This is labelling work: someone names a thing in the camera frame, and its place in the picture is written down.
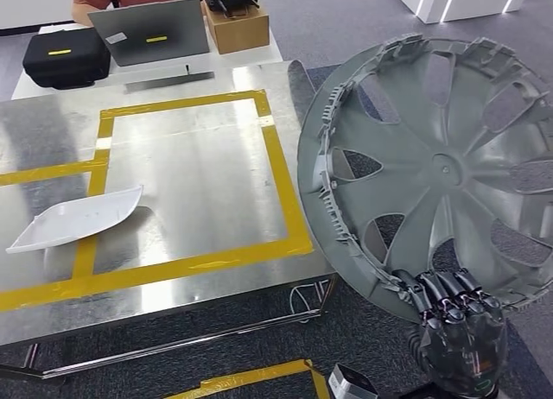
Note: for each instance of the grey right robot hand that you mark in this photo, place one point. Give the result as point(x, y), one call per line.
point(462, 350)

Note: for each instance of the grey plastic wheel hubcap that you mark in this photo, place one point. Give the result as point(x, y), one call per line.
point(445, 170)

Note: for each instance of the yellow tape on workbench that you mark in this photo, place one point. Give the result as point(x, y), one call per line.
point(281, 184)

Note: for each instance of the stainless steel workbench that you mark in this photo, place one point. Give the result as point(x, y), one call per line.
point(194, 173)

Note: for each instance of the white plastic cover part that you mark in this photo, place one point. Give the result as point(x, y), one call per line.
point(78, 219)

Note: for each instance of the yellow floor tape outline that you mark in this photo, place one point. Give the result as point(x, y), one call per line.
point(259, 373)

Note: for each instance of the white lit plinth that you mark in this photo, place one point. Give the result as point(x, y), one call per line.
point(432, 1)

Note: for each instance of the brown cardboard box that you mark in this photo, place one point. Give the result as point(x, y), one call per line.
point(237, 33)

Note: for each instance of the grey laptop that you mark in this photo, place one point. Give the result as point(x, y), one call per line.
point(151, 33)

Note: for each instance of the black carry case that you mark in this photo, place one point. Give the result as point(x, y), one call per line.
point(65, 64)

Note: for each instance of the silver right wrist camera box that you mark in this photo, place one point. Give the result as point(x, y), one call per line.
point(350, 385)

